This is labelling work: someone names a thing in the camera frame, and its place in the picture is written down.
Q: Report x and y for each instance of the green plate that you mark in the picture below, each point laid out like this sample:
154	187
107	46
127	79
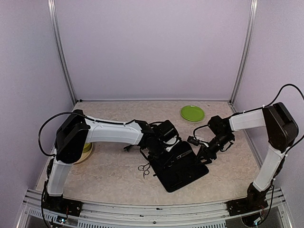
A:
192	113

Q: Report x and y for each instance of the black hair clip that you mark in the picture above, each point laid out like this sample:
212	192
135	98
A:
128	148

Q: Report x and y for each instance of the left aluminium frame post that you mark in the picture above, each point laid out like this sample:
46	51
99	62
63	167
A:
55	25

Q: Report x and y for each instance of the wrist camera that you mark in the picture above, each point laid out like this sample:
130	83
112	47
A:
196	142
171	143

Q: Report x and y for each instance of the aluminium frame post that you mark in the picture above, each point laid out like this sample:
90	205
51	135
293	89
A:
55	25
245	51

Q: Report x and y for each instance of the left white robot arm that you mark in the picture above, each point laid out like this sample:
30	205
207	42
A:
79	129

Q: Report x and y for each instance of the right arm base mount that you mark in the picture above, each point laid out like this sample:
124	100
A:
243	206

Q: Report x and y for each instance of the black tool pouch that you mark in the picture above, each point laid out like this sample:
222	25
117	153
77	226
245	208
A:
182	172

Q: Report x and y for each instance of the green bowl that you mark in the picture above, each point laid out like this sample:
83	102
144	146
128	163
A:
87	147

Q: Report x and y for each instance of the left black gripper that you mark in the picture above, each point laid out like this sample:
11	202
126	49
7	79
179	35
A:
164	162

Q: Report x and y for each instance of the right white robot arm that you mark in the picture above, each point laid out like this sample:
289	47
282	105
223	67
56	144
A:
282	131

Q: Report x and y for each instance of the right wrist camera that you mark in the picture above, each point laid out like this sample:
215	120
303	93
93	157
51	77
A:
196	142

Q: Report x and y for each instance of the front aluminium rail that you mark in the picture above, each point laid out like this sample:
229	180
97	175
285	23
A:
199	215

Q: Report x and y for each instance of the silver scissors near pouch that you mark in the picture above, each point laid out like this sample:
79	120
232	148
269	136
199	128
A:
144	169

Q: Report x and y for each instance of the silver scissors black blades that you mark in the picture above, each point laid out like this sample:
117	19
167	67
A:
181	156

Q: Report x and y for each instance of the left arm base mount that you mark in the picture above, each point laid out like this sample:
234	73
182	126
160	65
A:
69	207

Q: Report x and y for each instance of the right aluminium frame post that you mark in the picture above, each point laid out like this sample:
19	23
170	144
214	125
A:
245	51

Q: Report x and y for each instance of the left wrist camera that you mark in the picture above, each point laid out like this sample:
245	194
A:
171	143

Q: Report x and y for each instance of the beige plate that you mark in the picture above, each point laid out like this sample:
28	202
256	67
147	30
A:
84	156

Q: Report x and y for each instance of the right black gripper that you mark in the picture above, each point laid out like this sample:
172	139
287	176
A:
206	154

